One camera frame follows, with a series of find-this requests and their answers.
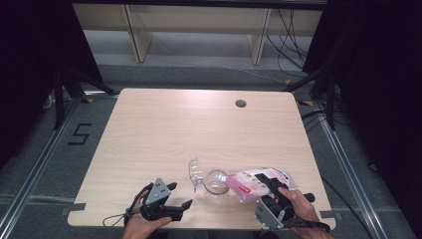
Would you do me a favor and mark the clear glass measuring cup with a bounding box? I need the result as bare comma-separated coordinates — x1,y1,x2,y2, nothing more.
188,158,231,203

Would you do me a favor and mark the person's left hand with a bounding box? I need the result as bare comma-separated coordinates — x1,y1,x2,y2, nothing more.
121,190,174,239

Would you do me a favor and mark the person's right hand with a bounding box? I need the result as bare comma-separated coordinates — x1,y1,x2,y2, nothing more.
278,186,333,239

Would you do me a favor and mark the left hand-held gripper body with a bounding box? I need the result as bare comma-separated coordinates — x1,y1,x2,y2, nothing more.
140,177,185,222

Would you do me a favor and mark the red and white sugar bag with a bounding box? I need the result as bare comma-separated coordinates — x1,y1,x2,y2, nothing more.
225,166,299,204

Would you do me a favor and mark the black curtain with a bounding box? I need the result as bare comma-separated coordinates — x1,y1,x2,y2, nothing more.
303,0,422,231
0,0,106,168

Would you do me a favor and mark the aluminium floor rail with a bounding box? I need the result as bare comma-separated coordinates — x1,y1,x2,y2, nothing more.
313,99,386,239
0,96,83,239

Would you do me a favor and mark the black hanging cable bundle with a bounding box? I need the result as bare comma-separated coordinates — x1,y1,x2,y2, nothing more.
265,9,311,80

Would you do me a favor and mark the black floor cable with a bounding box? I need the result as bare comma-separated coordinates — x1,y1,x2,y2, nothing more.
319,175,373,239

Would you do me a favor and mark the beige wooden shelf unit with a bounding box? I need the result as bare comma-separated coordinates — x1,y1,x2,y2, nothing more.
73,3,324,66

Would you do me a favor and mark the black metal stand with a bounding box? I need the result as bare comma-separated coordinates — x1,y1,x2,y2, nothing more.
53,66,119,130
282,68,338,131

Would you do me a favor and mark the thin grey cord loop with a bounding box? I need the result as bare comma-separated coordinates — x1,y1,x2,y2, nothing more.
102,212,129,228

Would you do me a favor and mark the black wrist strap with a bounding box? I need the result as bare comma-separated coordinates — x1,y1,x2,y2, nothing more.
123,182,155,227
283,218,332,234

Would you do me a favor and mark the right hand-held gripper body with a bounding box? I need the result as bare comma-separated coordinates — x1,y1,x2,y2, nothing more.
254,193,316,231

